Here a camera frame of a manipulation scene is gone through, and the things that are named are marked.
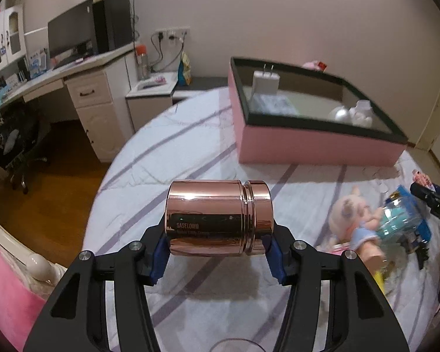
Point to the white glass-door cabinet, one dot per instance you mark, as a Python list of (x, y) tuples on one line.
[(5, 40)]

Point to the pink packet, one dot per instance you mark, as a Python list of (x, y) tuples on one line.
[(157, 79)]

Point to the glass jar with teal contents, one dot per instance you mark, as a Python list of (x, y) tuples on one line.
[(399, 216)]

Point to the black keyboard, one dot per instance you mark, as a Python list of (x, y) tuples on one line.
[(73, 58)]

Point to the clear bottle with red cap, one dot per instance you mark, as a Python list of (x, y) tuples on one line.
[(143, 62)]

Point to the white desk with drawers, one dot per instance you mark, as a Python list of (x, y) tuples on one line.
[(95, 110)]

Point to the pink pig doll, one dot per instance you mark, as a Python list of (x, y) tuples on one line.
[(355, 220)]

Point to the rose gold metal bottle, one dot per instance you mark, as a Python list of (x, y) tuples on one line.
[(212, 216)]

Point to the black computer tower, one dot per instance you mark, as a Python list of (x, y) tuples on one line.
[(112, 25)]

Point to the white charger plug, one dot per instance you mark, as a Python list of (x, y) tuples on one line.
[(266, 82)]

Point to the white bed frame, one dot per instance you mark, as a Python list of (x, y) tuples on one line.
[(40, 266)]

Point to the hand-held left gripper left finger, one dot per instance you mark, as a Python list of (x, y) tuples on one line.
[(158, 260)]

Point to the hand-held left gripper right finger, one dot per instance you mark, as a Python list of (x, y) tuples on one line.
[(277, 264)]

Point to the blue and white box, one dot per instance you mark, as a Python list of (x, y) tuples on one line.
[(36, 63)]

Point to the yellow blue snack bag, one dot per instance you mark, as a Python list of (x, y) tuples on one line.
[(185, 69)]

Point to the round table with striped cloth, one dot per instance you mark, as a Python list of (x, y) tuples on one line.
[(205, 146)]

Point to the white low cabinet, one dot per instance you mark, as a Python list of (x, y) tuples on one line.
[(150, 106)]

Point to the pink box with black rim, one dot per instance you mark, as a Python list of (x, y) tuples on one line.
[(297, 146)]

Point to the small pink pig figure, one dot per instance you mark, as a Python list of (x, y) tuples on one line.
[(421, 178)]

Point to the bright pink bed cover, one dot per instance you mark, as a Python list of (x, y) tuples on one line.
[(7, 300)]

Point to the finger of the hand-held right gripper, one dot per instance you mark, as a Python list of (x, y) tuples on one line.
[(423, 192)]

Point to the white plush rabbit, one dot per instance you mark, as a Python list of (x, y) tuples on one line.
[(362, 113)]

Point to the black office chair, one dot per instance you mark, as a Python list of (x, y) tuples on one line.
[(18, 146)]

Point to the black computer monitor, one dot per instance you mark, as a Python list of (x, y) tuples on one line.
[(71, 31)]

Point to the silver ball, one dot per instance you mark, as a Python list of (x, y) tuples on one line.
[(339, 114)]

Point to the white wall socket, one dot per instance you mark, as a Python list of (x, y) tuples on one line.
[(172, 32)]

